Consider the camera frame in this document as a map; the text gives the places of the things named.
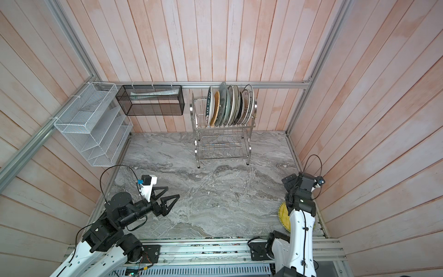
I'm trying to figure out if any horizontal aluminium wall rail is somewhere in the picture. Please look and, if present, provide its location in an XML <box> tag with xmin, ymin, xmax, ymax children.
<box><xmin>110</xmin><ymin>81</ymin><xmax>310</xmax><ymax>89</ymax></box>

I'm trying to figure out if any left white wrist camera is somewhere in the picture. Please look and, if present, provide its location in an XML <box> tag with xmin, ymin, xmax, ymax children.
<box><xmin>137</xmin><ymin>175</ymin><xmax>158</xmax><ymax>203</ymax></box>

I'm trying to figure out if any cream floral plate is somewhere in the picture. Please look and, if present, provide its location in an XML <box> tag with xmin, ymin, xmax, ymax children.
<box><xmin>233</xmin><ymin>85</ymin><xmax>241</xmax><ymax>125</ymax></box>

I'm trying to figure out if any grey green plain plate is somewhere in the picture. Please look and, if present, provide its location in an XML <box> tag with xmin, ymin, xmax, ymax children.
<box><xmin>215</xmin><ymin>82</ymin><xmax>227</xmax><ymax>127</ymax></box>

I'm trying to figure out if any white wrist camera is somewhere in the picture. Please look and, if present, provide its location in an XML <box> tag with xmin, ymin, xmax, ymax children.
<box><xmin>137</xmin><ymin>175</ymin><xmax>158</xmax><ymax>203</ymax></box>
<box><xmin>313</xmin><ymin>176</ymin><xmax>325</xmax><ymax>188</ymax></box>

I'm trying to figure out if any black mesh wall basket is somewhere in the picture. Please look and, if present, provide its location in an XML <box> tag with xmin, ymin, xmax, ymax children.
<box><xmin>116</xmin><ymin>84</ymin><xmax>185</xmax><ymax>116</ymax></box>

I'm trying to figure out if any stainless steel dish rack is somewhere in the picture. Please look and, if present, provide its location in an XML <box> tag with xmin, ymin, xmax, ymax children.
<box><xmin>189</xmin><ymin>96</ymin><xmax>257</xmax><ymax>168</ymax></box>

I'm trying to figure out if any white plate with lettered rim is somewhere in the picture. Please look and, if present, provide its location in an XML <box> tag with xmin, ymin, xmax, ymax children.
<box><xmin>206</xmin><ymin>87</ymin><xmax>215</xmax><ymax>127</ymax></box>

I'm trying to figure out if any aluminium front rail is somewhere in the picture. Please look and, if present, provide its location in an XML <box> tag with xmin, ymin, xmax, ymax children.
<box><xmin>58</xmin><ymin>238</ymin><xmax>347</xmax><ymax>269</ymax></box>

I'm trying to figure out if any light green flower plate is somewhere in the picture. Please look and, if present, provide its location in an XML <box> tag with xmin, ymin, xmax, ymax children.
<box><xmin>223</xmin><ymin>85</ymin><xmax>233</xmax><ymax>126</ymax></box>

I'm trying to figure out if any yellow woven plate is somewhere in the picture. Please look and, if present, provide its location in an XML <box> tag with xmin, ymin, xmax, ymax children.
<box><xmin>278</xmin><ymin>203</ymin><xmax>291</xmax><ymax>233</ymax></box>

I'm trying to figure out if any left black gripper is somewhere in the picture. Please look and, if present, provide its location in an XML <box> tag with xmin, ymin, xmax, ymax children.
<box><xmin>119</xmin><ymin>186</ymin><xmax>180</xmax><ymax>228</ymax></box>

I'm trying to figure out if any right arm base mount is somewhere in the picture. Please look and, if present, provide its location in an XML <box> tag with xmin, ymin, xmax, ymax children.
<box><xmin>248</xmin><ymin>241</ymin><xmax>272</xmax><ymax>262</ymax></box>

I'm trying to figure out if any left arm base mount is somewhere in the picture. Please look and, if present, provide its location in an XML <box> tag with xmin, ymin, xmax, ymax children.
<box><xmin>117</xmin><ymin>234</ymin><xmax>161</xmax><ymax>264</ymax></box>

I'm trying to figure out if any dark blue oval plate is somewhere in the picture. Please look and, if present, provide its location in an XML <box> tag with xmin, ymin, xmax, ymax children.
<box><xmin>236</xmin><ymin>92</ymin><xmax>244</xmax><ymax>125</ymax></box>

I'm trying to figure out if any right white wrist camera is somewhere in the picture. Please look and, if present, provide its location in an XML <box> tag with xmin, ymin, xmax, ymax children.
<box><xmin>313</xmin><ymin>176</ymin><xmax>325</xmax><ymax>188</ymax></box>

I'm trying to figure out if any white plate with black emblem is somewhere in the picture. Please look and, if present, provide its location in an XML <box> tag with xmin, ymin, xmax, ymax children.
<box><xmin>243</xmin><ymin>84</ymin><xmax>255</xmax><ymax>124</ymax></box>

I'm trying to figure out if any orange woven plate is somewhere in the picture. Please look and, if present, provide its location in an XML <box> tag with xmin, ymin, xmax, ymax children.
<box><xmin>210</xmin><ymin>91</ymin><xmax>220</xmax><ymax>126</ymax></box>

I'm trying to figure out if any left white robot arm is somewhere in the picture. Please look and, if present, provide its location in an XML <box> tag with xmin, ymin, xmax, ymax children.
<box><xmin>52</xmin><ymin>192</ymin><xmax>180</xmax><ymax>277</ymax></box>

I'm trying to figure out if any white mesh wall shelf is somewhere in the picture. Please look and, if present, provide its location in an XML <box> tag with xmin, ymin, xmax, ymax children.
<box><xmin>54</xmin><ymin>83</ymin><xmax>133</xmax><ymax>167</ymax></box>

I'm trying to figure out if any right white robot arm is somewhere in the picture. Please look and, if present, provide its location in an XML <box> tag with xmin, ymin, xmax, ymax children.
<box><xmin>266</xmin><ymin>172</ymin><xmax>318</xmax><ymax>277</ymax></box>

